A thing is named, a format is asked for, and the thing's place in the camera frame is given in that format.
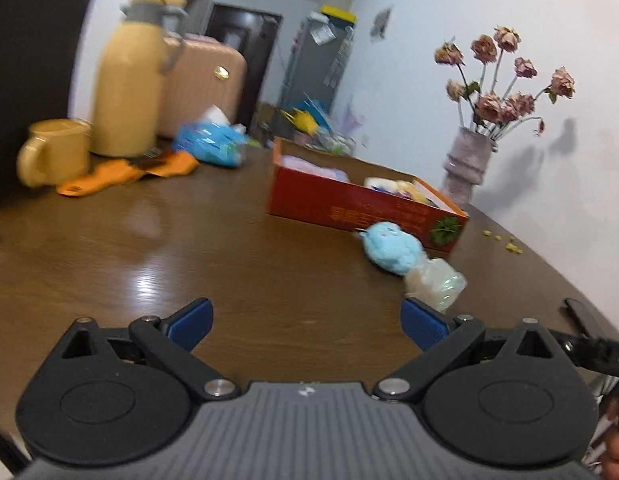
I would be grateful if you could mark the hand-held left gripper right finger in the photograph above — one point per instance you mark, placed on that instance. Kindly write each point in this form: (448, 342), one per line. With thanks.
(424, 327)

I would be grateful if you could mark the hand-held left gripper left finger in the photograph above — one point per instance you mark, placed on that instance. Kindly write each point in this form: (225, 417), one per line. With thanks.
(194, 322)

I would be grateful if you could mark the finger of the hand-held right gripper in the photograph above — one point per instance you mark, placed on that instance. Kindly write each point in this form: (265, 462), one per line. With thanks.
(597, 355)

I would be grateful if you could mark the translucent plastic pouch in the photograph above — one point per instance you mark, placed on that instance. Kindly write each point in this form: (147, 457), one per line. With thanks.
(434, 285)

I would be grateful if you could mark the blue plush toy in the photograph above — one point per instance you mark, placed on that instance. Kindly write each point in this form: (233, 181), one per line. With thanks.
(389, 250)

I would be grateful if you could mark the yellow plush toy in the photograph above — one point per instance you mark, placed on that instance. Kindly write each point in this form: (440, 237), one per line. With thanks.
(417, 192)

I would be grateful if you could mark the red cardboard box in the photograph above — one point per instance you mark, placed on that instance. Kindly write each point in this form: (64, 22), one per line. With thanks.
(339, 210)

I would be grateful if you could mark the lavender quilted cloth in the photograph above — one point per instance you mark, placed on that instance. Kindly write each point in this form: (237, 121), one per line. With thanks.
(309, 167)

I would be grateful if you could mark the person's right hand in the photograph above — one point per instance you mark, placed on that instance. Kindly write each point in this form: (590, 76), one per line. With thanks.
(618, 452)

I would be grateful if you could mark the black phone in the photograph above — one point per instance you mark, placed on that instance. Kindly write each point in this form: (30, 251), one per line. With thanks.
(587, 315)

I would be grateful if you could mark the scattered yellow petals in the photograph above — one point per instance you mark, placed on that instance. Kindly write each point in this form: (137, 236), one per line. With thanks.
(509, 246)

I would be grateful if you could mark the grey ribbed vase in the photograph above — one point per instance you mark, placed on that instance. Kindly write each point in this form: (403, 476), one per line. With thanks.
(467, 170)

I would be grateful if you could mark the orange ribbon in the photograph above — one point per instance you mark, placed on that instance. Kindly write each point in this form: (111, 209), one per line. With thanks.
(104, 175)

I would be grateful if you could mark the blue tissue pack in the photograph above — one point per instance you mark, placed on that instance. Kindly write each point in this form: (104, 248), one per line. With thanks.
(209, 142)

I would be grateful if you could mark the pile of colourful clutter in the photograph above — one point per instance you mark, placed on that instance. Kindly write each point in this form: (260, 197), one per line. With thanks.
(334, 142)

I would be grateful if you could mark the yellow mug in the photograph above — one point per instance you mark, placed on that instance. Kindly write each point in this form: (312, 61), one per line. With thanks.
(59, 155)

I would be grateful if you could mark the bunch of dried roses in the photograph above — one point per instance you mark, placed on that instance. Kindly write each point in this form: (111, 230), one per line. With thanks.
(489, 107)

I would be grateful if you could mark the peach suitcase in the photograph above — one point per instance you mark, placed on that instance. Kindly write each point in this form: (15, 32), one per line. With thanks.
(204, 90)

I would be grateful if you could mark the yellow thermos jug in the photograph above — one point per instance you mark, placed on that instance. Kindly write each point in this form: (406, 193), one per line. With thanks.
(129, 95)

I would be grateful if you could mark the dark entrance door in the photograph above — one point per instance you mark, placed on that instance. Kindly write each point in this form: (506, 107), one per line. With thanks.
(262, 60)

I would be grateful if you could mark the grey refrigerator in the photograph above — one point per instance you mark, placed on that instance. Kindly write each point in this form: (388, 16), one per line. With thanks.
(309, 70)

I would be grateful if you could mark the black paper bag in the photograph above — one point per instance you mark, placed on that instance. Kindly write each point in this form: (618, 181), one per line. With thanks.
(29, 60)

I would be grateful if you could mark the yellow box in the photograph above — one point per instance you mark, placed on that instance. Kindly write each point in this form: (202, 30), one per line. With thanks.
(339, 12)

